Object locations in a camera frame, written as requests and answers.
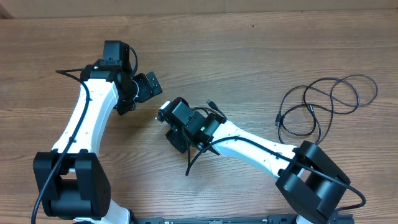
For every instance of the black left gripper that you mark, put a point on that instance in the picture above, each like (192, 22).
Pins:
(147, 91)

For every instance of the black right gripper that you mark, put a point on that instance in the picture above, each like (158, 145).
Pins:
(174, 138)

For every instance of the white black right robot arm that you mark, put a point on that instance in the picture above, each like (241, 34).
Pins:
(308, 179)

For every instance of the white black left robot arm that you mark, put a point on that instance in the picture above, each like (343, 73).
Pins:
(71, 181)

